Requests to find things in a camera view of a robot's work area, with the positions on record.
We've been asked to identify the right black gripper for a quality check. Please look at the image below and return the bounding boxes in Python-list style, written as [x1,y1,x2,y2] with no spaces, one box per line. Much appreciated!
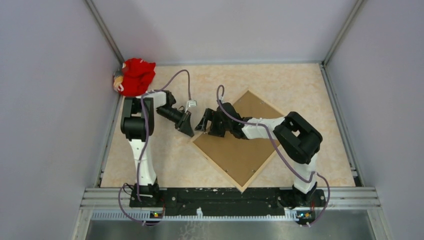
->
[195,108,232,138]

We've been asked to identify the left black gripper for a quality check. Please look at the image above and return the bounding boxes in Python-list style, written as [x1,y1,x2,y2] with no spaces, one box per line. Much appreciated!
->
[156,106,194,138]

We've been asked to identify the brown cardboard backing board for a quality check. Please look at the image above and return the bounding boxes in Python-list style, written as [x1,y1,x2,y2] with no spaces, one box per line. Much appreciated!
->
[192,91,286,188]

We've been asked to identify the light wooden picture frame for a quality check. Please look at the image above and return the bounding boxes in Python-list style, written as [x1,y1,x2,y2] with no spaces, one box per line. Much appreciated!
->
[189,88,287,194]

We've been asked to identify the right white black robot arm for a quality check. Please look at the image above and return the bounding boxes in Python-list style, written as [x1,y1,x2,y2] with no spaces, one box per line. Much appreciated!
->
[195,101,323,206]

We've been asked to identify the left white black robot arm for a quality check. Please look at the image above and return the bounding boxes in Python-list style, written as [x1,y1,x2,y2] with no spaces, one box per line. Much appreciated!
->
[120,90,194,207]

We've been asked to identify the red cloth doll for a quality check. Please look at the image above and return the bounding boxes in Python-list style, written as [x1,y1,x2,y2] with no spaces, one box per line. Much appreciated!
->
[113,58,156,97]

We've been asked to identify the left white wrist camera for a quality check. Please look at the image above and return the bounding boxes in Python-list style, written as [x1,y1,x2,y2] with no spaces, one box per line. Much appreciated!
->
[185,99,197,112]

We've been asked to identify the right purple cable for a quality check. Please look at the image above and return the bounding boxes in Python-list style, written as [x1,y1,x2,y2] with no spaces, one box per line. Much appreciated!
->
[216,84,331,227]

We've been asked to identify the purple cable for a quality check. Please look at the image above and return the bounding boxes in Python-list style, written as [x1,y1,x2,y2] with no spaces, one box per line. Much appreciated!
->
[118,69,193,227]
[216,84,331,227]

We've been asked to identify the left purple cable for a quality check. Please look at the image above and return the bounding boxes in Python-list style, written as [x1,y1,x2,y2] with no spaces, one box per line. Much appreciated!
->
[118,69,193,227]

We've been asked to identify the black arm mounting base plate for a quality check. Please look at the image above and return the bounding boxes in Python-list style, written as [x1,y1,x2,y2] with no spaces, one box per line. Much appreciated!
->
[129,187,326,217]

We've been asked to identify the aluminium front rail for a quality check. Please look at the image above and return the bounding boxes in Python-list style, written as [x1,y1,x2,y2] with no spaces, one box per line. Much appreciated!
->
[73,187,391,240]

